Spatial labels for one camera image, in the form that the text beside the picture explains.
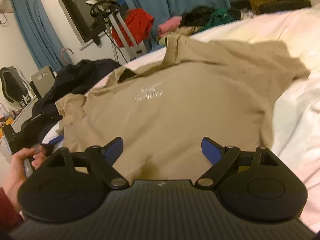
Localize yellow beige clothes pile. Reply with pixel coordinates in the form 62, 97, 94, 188
158, 26, 201, 45

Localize red sleeve forearm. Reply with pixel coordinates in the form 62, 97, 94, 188
0, 187, 24, 232

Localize wavy black mirror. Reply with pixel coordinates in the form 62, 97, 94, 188
1, 66, 28, 108

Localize silver tripod stand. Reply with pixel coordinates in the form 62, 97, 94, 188
86, 0, 147, 62

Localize black garment on bed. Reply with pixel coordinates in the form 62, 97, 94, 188
21, 58, 122, 145

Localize black white patterned garment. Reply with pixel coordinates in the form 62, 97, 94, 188
240, 8, 256, 20

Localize beige printed t-shirt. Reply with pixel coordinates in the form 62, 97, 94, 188
56, 36, 310, 181

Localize beige black chair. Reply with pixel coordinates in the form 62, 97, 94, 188
29, 66, 55, 99

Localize black clothes pile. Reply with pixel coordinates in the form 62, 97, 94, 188
180, 5, 242, 28

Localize green garment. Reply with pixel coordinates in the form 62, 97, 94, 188
198, 8, 241, 32

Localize pastel tie-dye bed sheet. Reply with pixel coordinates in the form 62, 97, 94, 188
44, 8, 319, 231

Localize pink umbrella handle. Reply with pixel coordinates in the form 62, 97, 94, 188
60, 47, 74, 65

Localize red garment on stand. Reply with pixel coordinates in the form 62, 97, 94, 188
112, 8, 155, 47

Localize orange box on dresser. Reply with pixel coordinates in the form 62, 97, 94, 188
0, 118, 14, 138

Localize person's left hand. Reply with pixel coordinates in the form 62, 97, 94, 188
3, 145, 46, 213

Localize pink folded garment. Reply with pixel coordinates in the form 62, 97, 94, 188
158, 16, 182, 37

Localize left blue curtain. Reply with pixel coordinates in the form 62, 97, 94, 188
10, 0, 65, 72

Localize white dresser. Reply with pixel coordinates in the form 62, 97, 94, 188
1, 96, 38, 159

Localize black armchair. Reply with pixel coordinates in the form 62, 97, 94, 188
230, 0, 311, 15

